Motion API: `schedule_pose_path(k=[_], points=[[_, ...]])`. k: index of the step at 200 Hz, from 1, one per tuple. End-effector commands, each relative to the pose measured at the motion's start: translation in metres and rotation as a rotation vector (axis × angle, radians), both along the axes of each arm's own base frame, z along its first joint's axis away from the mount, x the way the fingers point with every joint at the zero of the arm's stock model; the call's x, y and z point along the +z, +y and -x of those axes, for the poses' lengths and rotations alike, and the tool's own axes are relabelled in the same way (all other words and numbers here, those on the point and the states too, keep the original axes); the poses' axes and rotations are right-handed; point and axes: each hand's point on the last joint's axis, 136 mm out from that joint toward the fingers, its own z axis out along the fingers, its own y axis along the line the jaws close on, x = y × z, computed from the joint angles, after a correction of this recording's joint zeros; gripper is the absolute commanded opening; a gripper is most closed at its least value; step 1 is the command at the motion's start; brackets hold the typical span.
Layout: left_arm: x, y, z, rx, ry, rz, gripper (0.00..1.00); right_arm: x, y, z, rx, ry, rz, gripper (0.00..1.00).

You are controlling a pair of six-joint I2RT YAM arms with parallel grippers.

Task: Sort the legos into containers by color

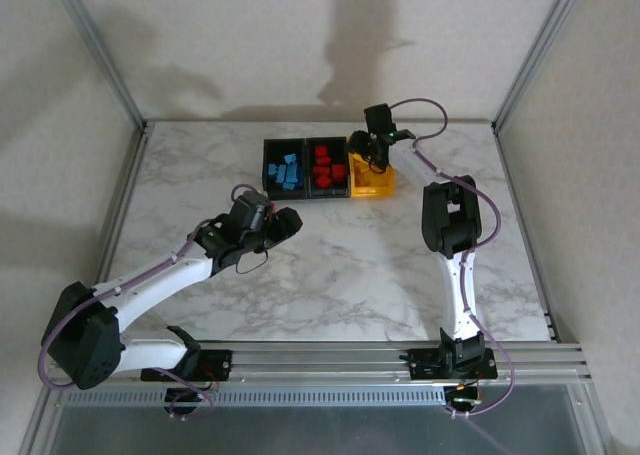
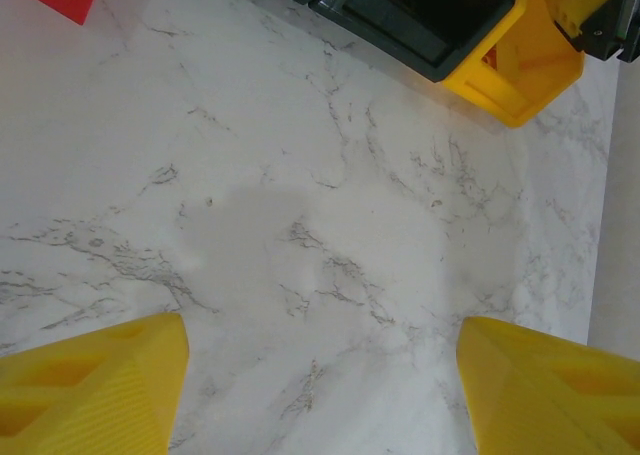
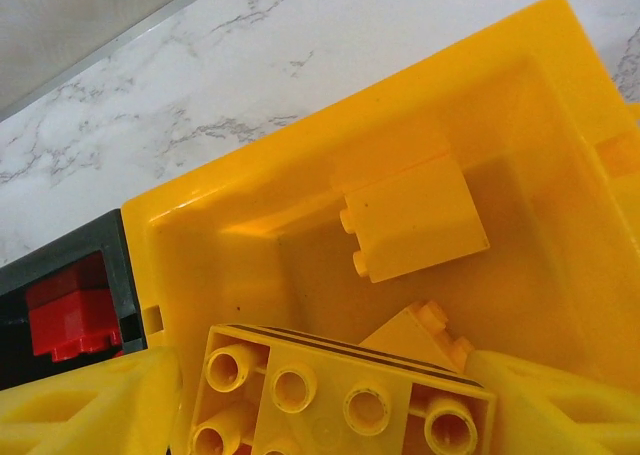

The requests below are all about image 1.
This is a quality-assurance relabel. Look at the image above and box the thin red wire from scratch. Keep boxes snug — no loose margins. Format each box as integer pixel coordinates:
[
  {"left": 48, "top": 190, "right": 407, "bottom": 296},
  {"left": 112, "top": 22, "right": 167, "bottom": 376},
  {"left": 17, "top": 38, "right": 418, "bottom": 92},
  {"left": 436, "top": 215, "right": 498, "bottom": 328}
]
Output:
[{"left": 199, "top": 362, "right": 221, "bottom": 391}]

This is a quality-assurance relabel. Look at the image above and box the black plastic bin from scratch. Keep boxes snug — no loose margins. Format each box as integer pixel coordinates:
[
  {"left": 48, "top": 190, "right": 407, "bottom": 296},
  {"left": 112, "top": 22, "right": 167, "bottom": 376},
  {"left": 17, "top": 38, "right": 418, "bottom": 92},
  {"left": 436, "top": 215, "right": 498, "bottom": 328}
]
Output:
[
  {"left": 262, "top": 137, "right": 308, "bottom": 201},
  {"left": 304, "top": 136, "right": 351, "bottom": 200}
]

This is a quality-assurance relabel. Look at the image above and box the yellow plastic bin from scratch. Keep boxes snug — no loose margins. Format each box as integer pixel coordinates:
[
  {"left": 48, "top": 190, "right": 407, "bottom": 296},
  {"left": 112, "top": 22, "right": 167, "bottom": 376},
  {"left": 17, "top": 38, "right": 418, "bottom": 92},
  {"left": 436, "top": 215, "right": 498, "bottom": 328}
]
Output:
[{"left": 347, "top": 147, "right": 397, "bottom": 199}]

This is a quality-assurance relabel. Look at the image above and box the black connector board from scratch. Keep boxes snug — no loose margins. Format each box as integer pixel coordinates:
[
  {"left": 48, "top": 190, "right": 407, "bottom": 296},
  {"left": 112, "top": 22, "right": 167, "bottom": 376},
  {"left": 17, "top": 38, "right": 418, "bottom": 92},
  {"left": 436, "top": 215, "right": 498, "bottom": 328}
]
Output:
[
  {"left": 163, "top": 387, "right": 211, "bottom": 409},
  {"left": 444, "top": 384, "right": 484, "bottom": 409}
]

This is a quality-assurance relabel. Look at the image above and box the grey slotted cable duct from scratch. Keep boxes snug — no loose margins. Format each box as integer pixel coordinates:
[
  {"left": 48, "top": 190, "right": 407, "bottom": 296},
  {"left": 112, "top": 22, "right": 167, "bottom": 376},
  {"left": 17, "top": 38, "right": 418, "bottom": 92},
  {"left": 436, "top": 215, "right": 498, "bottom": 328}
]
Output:
[{"left": 62, "top": 387, "right": 449, "bottom": 407}]

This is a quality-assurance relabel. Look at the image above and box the aluminium table side rail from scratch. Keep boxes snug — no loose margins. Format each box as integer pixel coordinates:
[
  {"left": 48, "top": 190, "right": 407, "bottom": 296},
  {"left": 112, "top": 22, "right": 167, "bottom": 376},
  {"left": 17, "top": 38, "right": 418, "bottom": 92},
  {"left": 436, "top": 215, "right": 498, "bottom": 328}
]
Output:
[
  {"left": 491, "top": 119, "right": 561, "bottom": 344},
  {"left": 92, "top": 122, "right": 156, "bottom": 291}
]

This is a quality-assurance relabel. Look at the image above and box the grey glossy panel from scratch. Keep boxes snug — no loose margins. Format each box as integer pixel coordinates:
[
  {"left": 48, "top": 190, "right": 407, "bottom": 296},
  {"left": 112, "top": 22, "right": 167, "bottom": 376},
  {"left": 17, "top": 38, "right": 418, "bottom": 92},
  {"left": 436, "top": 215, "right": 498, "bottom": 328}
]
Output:
[{"left": 49, "top": 404, "right": 589, "bottom": 455}]

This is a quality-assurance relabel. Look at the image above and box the wide aluminium mounting rail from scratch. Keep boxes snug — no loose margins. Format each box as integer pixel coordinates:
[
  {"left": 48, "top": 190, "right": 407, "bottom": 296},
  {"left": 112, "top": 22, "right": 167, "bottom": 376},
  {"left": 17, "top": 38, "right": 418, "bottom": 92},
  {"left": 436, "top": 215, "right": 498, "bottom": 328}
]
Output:
[{"left": 49, "top": 341, "right": 586, "bottom": 389}]

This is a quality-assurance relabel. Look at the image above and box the aluminium frame post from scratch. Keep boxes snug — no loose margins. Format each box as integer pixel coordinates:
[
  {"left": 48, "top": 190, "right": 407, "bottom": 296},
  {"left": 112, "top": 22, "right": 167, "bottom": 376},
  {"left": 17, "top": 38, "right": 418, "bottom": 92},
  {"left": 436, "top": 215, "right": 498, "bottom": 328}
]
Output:
[
  {"left": 46, "top": 0, "right": 149, "bottom": 131},
  {"left": 491, "top": 0, "right": 587, "bottom": 135}
]

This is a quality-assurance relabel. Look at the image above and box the short aluminium frame leg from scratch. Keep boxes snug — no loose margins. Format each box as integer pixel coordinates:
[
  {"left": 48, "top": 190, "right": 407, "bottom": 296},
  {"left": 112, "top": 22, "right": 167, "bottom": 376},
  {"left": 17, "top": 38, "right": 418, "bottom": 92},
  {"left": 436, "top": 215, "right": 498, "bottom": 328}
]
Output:
[
  {"left": 19, "top": 384, "right": 64, "bottom": 455},
  {"left": 569, "top": 382, "right": 619, "bottom": 455}
]

